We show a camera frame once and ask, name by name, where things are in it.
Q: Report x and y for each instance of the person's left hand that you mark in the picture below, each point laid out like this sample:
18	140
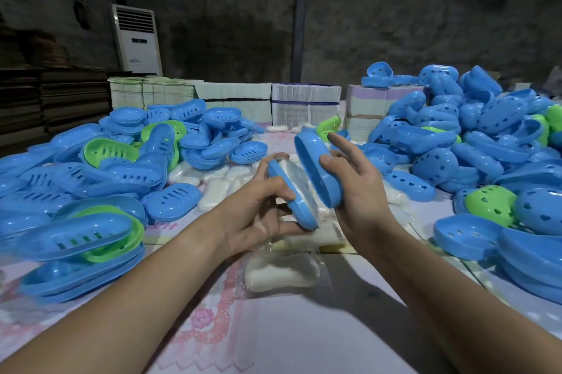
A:
246	215

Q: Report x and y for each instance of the person's right hand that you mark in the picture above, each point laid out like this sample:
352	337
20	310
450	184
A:
360	198

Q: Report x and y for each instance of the person's right thumb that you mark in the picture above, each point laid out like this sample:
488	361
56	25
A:
332	166

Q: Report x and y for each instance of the person's left thumb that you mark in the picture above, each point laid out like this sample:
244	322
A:
272	190

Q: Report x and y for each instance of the blue soap dish lid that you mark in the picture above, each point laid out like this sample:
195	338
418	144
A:
314	167

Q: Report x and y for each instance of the blue soap dish base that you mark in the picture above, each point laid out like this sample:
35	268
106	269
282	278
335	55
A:
303	215

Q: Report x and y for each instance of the person's right forearm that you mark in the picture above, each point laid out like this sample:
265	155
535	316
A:
456	308

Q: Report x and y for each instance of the person's left forearm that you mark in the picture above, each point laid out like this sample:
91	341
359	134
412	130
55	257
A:
131	299

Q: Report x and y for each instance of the clear wrapped soap bar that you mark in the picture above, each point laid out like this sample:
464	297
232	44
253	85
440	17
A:
327	237
281	272
303	187

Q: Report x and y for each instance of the heap of wrapped white soaps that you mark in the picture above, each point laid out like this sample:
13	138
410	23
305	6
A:
215	185

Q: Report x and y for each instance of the pale pink carton stack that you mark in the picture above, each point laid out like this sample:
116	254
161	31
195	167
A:
366	108

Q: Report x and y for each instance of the white carton stack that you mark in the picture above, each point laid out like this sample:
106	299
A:
237	99

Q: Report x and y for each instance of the green slotted soap tray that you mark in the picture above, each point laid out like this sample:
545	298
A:
176	127
129	243
109	150

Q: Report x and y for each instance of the pink printed table cover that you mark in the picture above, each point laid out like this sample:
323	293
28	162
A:
281	325

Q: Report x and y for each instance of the green-edged paper bundle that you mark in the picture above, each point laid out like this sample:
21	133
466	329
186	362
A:
169	90
126	92

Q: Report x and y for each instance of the pile of blue heart-holed covers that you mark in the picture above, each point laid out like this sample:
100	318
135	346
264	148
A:
478	141

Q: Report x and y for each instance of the pile of blue slotted trays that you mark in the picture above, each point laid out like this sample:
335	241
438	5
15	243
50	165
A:
118	176

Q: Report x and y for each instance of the grey steel column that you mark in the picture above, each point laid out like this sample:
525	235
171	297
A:
300	13

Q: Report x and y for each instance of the white standing air conditioner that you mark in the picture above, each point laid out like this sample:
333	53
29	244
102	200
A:
138	42

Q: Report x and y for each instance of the stacks of brown cardboard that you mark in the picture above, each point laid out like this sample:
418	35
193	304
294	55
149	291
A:
48	92

